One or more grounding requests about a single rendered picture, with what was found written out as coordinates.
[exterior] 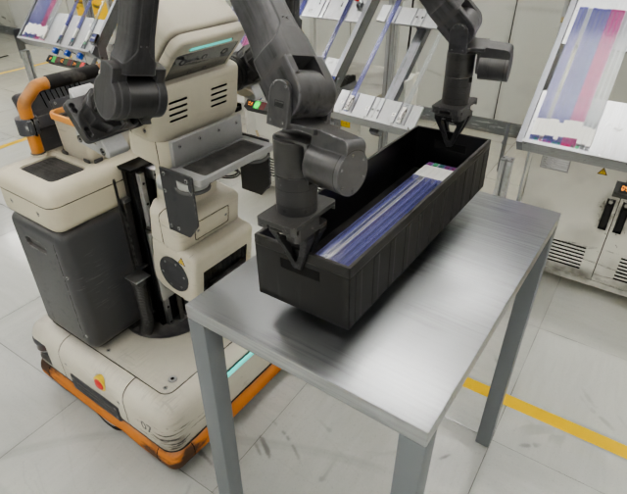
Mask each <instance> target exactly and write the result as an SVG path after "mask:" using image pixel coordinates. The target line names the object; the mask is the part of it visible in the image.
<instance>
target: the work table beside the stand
mask: <svg viewBox="0 0 627 494"><path fill-rule="evenodd" d="M560 215H561V213H558V212H555V211H551V210H547V209H544V208H540V207H536V206H533V205H529V204H525V203H522V202H518V201H514V200H511V199H507V198H504V197H501V196H497V195H493V194H490V193H486V192H482V191H478V192H477V193H476V194H475V196H474V197H473V198H472V199H471V200H470V201H469V202H468V203H467V204H466V205H465V206H464V207H463V208H462V209H461V211H460V212H459V213H458V214H457V215H456V216H455V217H454V218H453V219H452V220H451V221H450V222H449V223H448V224H447V226H446V227H445V228H444V229H443V230H442V231H441V232H440V233H439V234H438V235H437V236H436V237H435V238H434V239H433V240H432V242H431V243H430V244H429V245H428V246H427V247H426V248H425V249H424V250H423V251H422V252H421V253H420V254H419V255H418V256H417V258H416V259H415V260H414V261H413V262H412V263H411V264H410V265H409V266H408V267H407V268H406V269H405V270H404V272H403V273H402V274H401V275H400V276H399V277H398V278H397V279H396V280H395V281H394V282H393V283H392V284H391V285H390V286H389V288H388V289H387V290H386V291H385V292H384V293H383V294H382V295H381V296H380V297H379V298H378V299H377V300H376V301H375V302H374V304H373V305H372V306H371V307H370V308H369V309H368V310H367V311H366V312H365V313H364V314H363V315H362V316H361V317H360V319H359V320H358V321H357V322H356V323H355V324H354V325H353V326H352V327H351V328H350V329H349V330H347V329H345V328H343V327H340V326H338V325H336V324H333V323H331V322H329V321H325V320H323V319H321V318H319V317H316V316H314V315H312V314H310V313H307V312H305V311H303V310H300V309H298V308H296V307H294V306H291V305H289V304H287V303H285V302H282V301H280V300H278V299H276V298H273V297H271V296H269V295H266V294H264V293H263V292H261V291H260V286H259V276H258V265H257V255H255V256H254V257H252V258H251V259H249V260H248V261H247V262H245V263H244V264H242V265H241V266H240V267H238V268H237V269H235V270H234V271H232V272H231V273H229V274H228V275H226V276H225V277H224V278H222V279H221V280H219V281H218V282H217V283H215V284H214V285H212V286H211V287H210V288H208V289H207V290H205V291H204V292H203V293H201V294H200V295H198V296H197V297H196V298H194V299H193V300H191V301H190V302H188V303H187V304H186V305H185V307H186V313H187V318H188V323H189V328H190V334H191V340H192V345H193V351H194V356H195V362H196V367H197V373H198V378H199V383H200V389H201V394H202V400H203V406H204V411H205V417H206V422H207V428H208V432H209V438H210V444H211V449H212V455H213V460H214V466H215V472H216V477H217V487H218V493H219V494H243V487H242V479H241V472H240V465H239V458H238V450H237V443H236V435H235V428H234V420H233V414H232V406H231V399H230V391H229V384H228V376H227V369H226V361H225V355H224V347H223V339H222V337H224V338H226V339H228V340H230V341H231V342H233V343H235V344H237V345H239V346H241V347H242V348H244V349H246V350H248V351H250V352H251V353H253V354H255V355H257V356H259V357H261V358H262V359H264V360H266V361H268V362H270V363H272V364H273V365H275V366H277V367H279V368H281V369H283V370H284V371H287V372H289V373H291V374H293V375H294V376H296V377H298V378H300V379H302V380H303V381H304V382H306V383H308V384H310V385H312V386H314V387H315V388H317V389H319V390H321V391H323V392H324V393H326V394H328V395H330V396H332V397H334V398H335V399H337V400H339V401H341V402H343V403H345V404H346V405H348V406H350V407H352V408H354V409H356V410H357V411H359V412H361V413H363V414H365V415H367V416H368V417H370V418H372V419H374V420H377V421H378V422H380V423H382V424H384V425H386V426H388V427H389V428H391V429H393V430H395V431H397V432H398V433H399V439H398V446H397V453H396V460H395V466H394V473H393V479H392V486H391V493H390V494H424V490H425V485H426V480H427V475H428V472H429V467H430V462H431V457H432V452H433V448H434V443H435V438H436V433H437V428H438V426H439V424H440V423H441V421H442V419H443V418H444V416H445V414H446V413H447V411H448V409H449V408H450V407H451V405H452V403H453V402H454V400H455V398H456V397H457V395H458V393H459V391H460V389H461V387H462V386H463V384H464V382H465V381H466V379H467V377H468V376H469V374H470V372H471V371H472V369H473V367H474V365H475V364H476V362H477V360H478V359H479V357H480V355H481V354H482V352H483V350H484V349H485V347H486V345H487V343H488V342H489V340H490V338H491V337H492V335H493V333H494V332H495V330H496V328H497V327H498V325H499V323H500V321H501V320H502V318H503V316H504V315H505V313H506V311H507V309H508V307H509V306H510V304H511V302H512V300H513V299H514V297H515V299H514V302H513V306H512V310H511V313H510V317H509V320H508V324H507V327H506V334H505V337H504V341H503V344H502V348H501V352H500V355H499V358H498V361H497V365H496V368H495V372H494V376H493V379H492V383H491V386H490V390H489V394H488V397H487V401H486V404H485V408H484V411H483V415H482V419H481V421H480V425H479V428H478V432H477V436H476V439H475V442H477V443H479V444H481V445H483V446H485V447H487V448H488V447H489V445H490V442H491V440H492V438H493V435H494V431H495V428H496V425H497V422H498V418H499V415H500V412H501V409H502V405H503V402H504V399H505V397H506V391H507V388H508V385H509V381H510V378H511V375H512V372H513V368H514V365H515V362H516V359H517V355H518V352H519V349H520V345H521V342H522V339H523V336H524V332H525V329H526V326H527V323H528V320H529V317H530V314H531V311H532V307H533V304H534V301H535V298H536V294H537V291H538V288H539V285H540V281H541V278H542V275H543V272H544V268H545V265H546V262H547V259H548V256H549V253H550V250H551V247H552V243H553V240H554V237H555V231H556V228H557V225H558V221H559V218H560Z"/></svg>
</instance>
